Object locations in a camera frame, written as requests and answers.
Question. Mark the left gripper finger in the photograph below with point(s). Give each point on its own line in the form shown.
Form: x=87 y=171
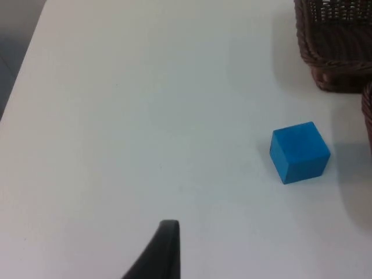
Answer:
x=162 y=255

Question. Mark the blue cube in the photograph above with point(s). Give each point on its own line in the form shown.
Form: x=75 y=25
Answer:
x=299 y=152

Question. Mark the dark brown wicker basket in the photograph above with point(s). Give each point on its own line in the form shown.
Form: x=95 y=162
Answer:
x=367 y=110
x=334 y=43

